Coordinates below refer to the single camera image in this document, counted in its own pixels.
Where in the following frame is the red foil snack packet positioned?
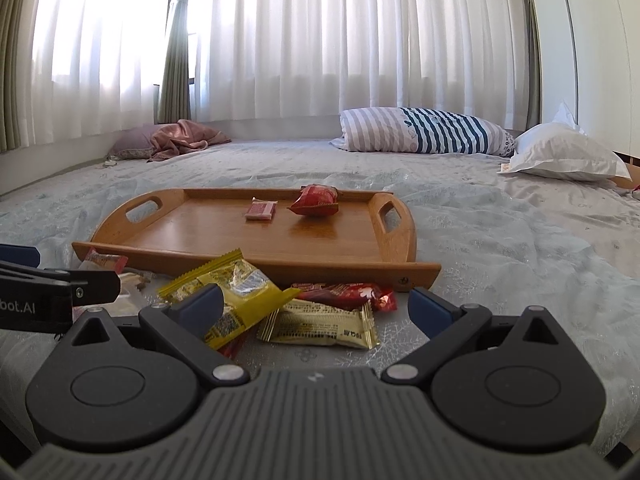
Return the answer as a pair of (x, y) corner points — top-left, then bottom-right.
(289, 281), (399, 314)

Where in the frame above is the wooden serving tray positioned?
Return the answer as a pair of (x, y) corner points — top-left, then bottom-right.
(71, 187), (442, 292)

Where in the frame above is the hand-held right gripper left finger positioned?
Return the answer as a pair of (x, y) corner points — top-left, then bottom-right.
(61, 282), (251, 389)

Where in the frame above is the brown cardboard box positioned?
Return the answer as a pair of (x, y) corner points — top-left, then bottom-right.
(611, 151), (640, 191)

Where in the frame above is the red snack bag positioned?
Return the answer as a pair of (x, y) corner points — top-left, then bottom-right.
(285, 184), (341, 218)

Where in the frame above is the yellow snack packet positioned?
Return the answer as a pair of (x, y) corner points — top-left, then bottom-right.
(157, 249), (302, 351)

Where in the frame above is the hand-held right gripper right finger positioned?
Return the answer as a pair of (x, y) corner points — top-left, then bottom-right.
(381, 287), (572, 386)

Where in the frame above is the grey-green curtain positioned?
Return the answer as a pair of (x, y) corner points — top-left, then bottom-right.
(517, 0), (544, 130)
(157, 0), (202, 125)
(0, 0), (51, 153)

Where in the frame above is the pink snack packet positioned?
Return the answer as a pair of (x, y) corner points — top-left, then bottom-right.
(244, 198), (279, 224)

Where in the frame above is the red and white snack packet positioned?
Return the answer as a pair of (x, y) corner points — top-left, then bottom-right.
(77, 248), (130, 275)

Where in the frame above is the white pillow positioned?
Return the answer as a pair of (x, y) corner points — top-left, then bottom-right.
(497, 101), (634, 184)

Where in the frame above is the clear biscuit packet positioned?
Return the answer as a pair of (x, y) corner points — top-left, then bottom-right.
(113, 271), (154, 306)

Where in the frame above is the white wardrobe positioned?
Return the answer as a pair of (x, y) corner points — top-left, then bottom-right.
(524, 0), (640, 161)

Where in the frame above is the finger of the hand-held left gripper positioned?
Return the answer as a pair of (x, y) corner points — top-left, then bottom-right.
(0, 243), (42, 267)
(0, 259), (122, 307)

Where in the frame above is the white sheer curtain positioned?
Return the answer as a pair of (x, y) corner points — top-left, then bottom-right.
(192, 0), (543, 128)
(30, 0), (177, 136)

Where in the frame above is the pink blanket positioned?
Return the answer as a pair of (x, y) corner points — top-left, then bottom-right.
(146, 119), (232, 163)

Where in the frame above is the mauve pillow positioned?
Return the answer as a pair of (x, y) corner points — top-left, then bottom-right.
(107, 125), (172, 160)

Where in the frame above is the pale gold snack packet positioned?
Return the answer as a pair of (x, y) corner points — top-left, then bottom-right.
(256, 298), (381, 350)

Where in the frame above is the blue striped pillow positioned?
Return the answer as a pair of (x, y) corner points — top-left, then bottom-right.
(328, 106), (517, 157)

